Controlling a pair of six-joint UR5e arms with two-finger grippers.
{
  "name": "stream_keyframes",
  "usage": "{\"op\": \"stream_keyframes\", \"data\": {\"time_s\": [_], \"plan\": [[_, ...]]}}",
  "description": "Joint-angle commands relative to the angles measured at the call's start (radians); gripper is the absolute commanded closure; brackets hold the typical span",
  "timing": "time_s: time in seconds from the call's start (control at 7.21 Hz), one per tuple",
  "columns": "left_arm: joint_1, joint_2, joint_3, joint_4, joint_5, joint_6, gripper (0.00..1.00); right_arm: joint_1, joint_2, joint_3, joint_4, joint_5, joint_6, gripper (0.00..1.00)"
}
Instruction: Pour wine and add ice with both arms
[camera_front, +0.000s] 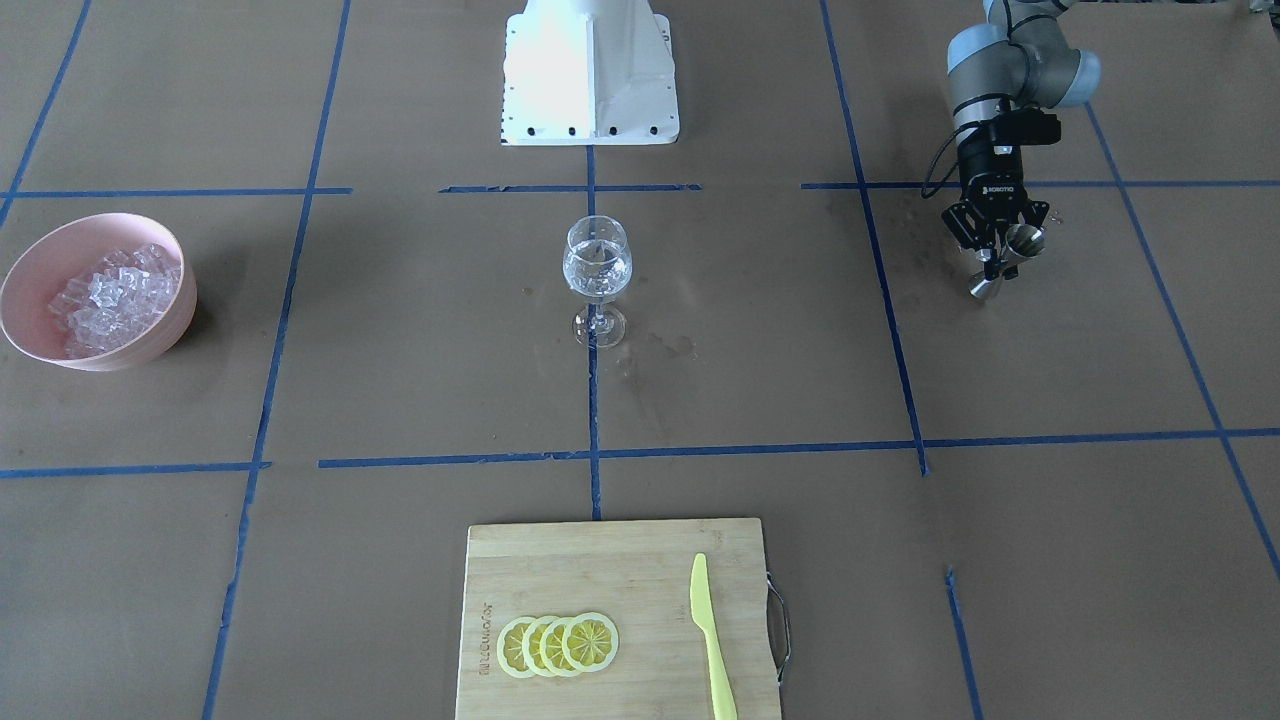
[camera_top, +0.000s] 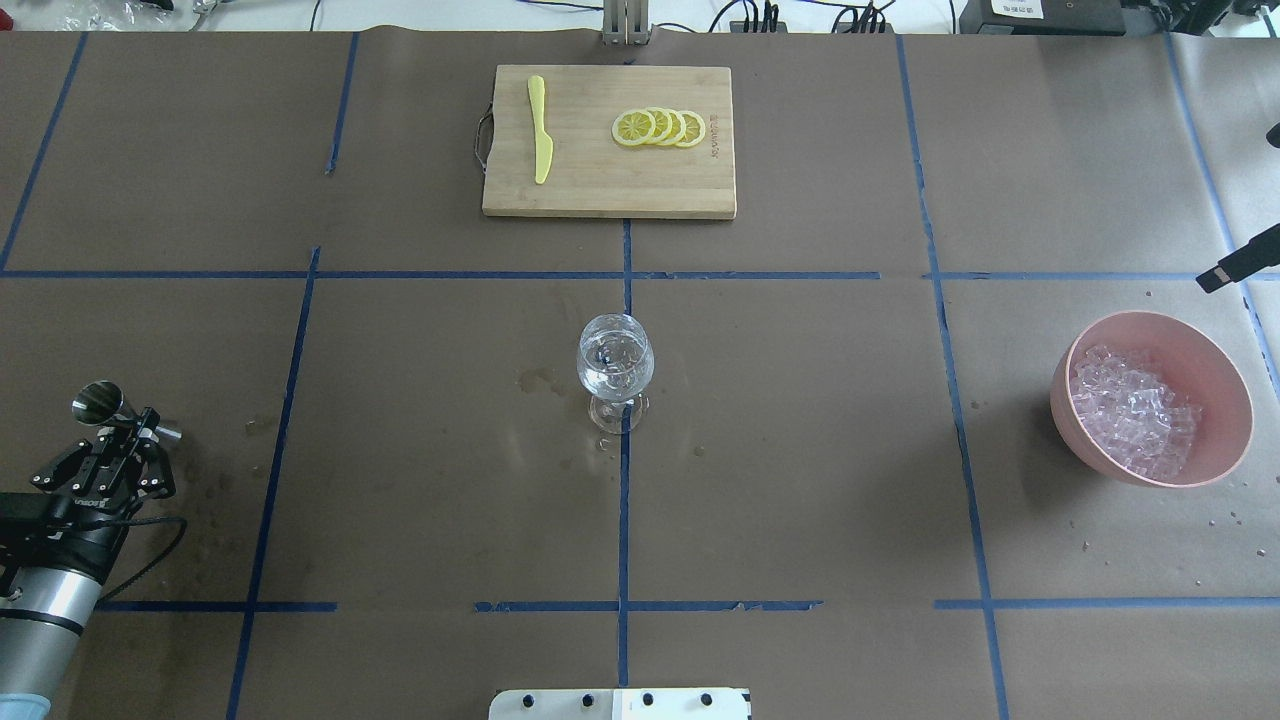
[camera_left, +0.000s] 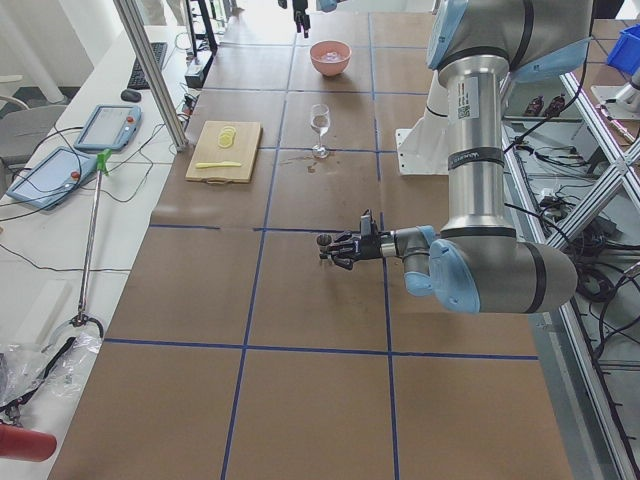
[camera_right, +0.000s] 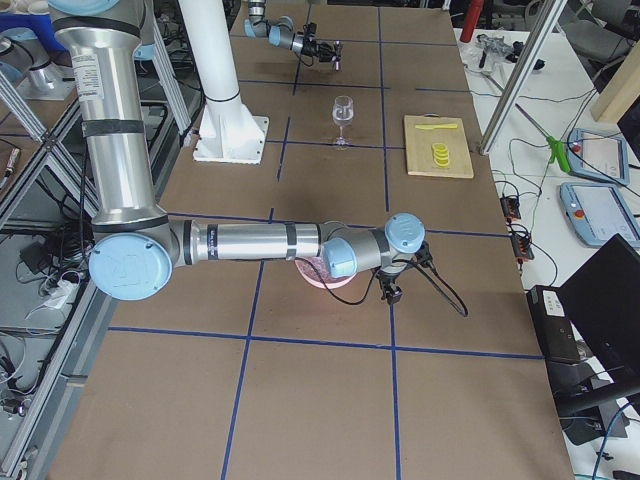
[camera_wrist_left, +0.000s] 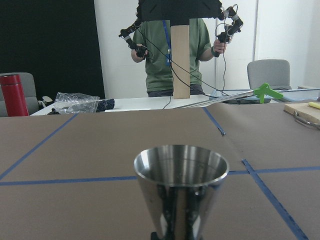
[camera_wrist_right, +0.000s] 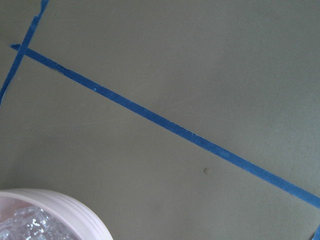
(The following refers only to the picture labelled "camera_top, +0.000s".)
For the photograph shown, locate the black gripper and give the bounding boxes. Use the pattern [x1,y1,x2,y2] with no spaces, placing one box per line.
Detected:
[29,406,177,519]

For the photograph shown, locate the steel cocktail jigger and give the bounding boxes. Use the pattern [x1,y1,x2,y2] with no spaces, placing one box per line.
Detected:
[70,380,183,445]

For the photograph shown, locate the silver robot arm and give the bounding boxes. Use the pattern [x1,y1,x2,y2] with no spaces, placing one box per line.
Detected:
[1,407,177,719]

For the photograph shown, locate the clear wine glass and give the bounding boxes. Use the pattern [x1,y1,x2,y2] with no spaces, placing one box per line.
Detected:
[576,313,655,436]

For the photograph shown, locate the clear ice cubes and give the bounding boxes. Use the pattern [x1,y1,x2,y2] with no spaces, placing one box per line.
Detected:
[1069,345,1204,482]

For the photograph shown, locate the long blue tape strip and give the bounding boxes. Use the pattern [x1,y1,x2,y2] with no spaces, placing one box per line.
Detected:
[3,270,882,281]

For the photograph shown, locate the short blue tape strip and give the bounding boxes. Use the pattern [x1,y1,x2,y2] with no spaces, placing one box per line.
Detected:
[225,246,323,719]

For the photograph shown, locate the crossing blue tape strip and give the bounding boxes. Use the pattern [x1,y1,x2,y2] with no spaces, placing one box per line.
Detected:
[616,219,634,688]

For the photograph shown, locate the yellow plastic knife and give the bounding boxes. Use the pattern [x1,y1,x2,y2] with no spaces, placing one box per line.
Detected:
[527,74,554,184]

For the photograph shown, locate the bamboo cutting board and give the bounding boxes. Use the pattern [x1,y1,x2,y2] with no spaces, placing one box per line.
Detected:
[483,64,739,220]

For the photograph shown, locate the lemon slice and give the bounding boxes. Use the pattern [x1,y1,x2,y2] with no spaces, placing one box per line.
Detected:
[611,109,658,147]
[675,110,707,149]
[660,109,687,147]
[645,108,668,146]

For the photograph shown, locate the black box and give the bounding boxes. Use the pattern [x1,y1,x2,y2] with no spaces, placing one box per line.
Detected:
[957,1,1126,37]

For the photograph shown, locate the pink bowl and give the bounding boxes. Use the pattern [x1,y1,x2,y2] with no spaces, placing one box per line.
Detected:
[1048,310,1254,489]

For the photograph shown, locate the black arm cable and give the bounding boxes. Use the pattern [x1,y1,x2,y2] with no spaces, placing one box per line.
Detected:
[96,514,189,605]

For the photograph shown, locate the white pedestal mount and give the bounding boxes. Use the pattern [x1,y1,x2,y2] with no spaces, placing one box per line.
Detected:
[488,687,753,719]

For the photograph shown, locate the aluminium frame post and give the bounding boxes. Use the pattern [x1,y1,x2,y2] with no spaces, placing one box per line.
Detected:
[602,0,652,47]

